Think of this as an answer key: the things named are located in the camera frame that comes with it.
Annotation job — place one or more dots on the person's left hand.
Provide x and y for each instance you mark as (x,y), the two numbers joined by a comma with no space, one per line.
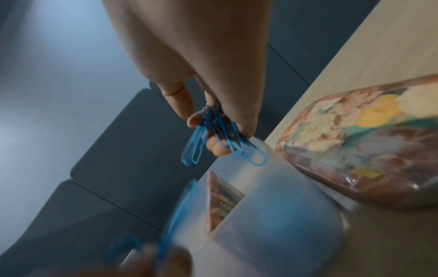
(154,263)

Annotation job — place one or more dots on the person's right hand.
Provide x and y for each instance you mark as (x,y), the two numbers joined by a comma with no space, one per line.
(205,40)

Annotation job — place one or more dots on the bunch of blue paper clips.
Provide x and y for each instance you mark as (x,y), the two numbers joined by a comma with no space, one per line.
(178,216)
(214,124)

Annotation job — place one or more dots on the clear divided plastic container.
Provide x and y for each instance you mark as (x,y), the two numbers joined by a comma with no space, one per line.
(280,216)

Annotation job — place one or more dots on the pink floral container lid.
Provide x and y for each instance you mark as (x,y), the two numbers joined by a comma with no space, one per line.
(369,140)

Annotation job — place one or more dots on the grey bench seat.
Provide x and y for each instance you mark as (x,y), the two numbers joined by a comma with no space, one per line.
(119,151)

